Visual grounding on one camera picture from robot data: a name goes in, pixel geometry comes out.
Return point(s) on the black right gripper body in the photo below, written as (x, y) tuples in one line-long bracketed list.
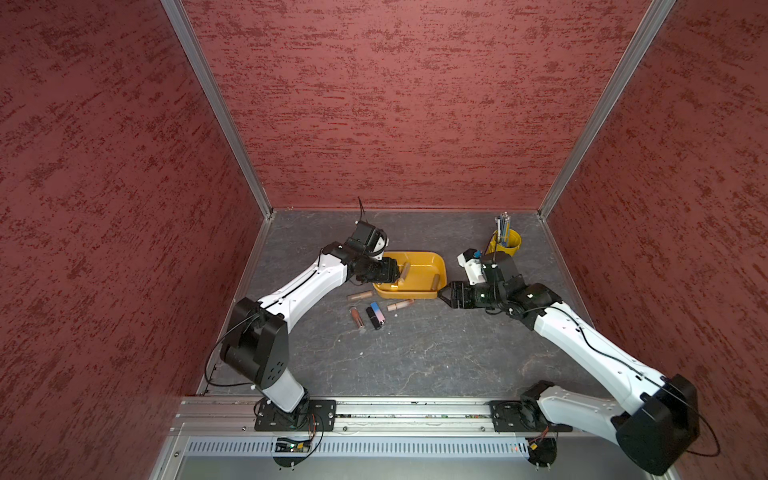
[(479, 295)]

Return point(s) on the aluminium corner post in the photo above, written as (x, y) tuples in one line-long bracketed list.
[(647, 30), (192, 48)]

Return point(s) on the beige lipstick tube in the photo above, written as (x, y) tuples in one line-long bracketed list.
[(360, 296)]

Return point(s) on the aluminium corner post right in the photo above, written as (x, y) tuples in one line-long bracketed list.
[(647, 30)]

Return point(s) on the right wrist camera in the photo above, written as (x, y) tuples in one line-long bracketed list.
[(469, 260)]

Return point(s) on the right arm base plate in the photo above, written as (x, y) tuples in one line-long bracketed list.
[(509, 416)]

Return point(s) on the pens in cup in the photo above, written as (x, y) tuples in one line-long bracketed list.
[(502, 230)]

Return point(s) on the gold lipstick tube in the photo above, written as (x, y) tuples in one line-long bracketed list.
[(404, 272)]

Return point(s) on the aluminium front rail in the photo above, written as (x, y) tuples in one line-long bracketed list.
[(355, 416)]

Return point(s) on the yellow plastic storage tray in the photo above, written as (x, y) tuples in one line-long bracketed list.
[(424, 265)]

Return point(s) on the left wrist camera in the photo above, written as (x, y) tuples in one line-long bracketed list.
[(368, 239)]

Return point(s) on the blue pink gradient lipstick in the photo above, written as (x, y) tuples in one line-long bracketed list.
[(378, 312)]

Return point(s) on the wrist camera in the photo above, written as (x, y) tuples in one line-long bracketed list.
[(469, 260), (368, 239)]

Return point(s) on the yellow pen cup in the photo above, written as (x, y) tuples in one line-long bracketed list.
[(515, 242)]

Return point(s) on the black lipstick beside gradient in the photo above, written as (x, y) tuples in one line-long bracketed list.
[(374, 320)]

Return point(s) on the vented metal panel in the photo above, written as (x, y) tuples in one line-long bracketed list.
[(364, 447)]

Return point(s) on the aluminium corner post left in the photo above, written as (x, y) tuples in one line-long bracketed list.
[(192, 48)]

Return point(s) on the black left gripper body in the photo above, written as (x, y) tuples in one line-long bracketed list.
[(377, 271)]

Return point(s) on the brown clear lip gloss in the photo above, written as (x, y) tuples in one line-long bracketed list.
[(357, 318)]

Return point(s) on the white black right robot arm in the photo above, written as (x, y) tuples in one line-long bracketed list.
[(651, 417)]

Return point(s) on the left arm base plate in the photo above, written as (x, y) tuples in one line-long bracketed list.
[(311, 415)]

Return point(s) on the pink nude lip gloss tube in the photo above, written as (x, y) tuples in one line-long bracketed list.
[(400, 305)]

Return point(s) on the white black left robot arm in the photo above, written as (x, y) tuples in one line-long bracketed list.
[(256, 342)]

